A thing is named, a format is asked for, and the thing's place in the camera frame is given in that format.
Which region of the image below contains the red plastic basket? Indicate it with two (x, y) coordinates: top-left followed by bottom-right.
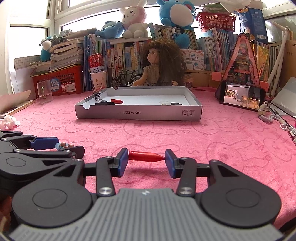
(32, 65), (83, 96)

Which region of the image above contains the grey cardboard box lid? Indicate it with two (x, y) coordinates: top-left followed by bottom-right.
(75, 86), (203, 121)

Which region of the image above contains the white cat paper cup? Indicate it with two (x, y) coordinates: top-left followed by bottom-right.
(91, 71), (107, 92)

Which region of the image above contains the small black binder clip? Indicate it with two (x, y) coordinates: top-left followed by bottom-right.
(92, 87), (103, 100)

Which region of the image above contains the smartphone playing video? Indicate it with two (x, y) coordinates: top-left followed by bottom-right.
(218, 81), (266, 111)

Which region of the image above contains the stack of books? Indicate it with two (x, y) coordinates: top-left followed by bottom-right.
(29, 28), (97, 72)

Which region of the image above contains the small blue bear plush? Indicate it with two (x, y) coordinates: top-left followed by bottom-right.
(95, 21), (124, 39)

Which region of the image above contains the brown haired doll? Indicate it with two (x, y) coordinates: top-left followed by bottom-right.
(133, 40), (187, 86)

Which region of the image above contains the miniature black bicycle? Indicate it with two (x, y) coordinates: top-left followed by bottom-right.
(111, 70), (142, 89)

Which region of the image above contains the blue plush toy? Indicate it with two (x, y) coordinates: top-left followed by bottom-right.
(156, 0), (196, 49)

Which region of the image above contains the blue bear hair clip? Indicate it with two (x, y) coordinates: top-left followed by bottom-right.
(55, 142), (74, 150)

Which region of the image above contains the crumpled white tissue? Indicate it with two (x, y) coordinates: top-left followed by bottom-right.
(0, 115), (20, 131)

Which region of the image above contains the red basket on top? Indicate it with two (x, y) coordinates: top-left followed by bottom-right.
(196, 12), (236, 32)

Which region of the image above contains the row of upright books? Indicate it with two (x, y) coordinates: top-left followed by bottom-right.
(83, 21), (268, 91)

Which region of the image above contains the open book at left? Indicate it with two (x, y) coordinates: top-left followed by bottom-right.
(0, 89), (36, 118)

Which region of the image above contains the person's right hand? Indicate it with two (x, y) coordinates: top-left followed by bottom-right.
(0, 196), (12, 232)

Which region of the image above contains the small black lid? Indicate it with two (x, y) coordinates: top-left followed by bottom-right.
(171, 102), (183, 106)

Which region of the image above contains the red crayon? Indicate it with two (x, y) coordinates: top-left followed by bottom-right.
(110, 99), (123, 104)
(128, 151), (165, 163)

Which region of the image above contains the pink white bunny plush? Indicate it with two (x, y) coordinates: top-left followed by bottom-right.
(120, 0), (149, 39)

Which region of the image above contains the small glass jar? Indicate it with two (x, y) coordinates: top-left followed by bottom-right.
(182, 73), (194, 91)

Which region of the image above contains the clear acrylic block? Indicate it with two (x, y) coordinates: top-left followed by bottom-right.
(37, 80), (53, 104)

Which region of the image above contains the blue white penguin plush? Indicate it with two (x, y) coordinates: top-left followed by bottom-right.
(39, 35), (57, 62)

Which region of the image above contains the red beer can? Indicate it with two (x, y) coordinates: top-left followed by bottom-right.
(88, 53), (105, 73)

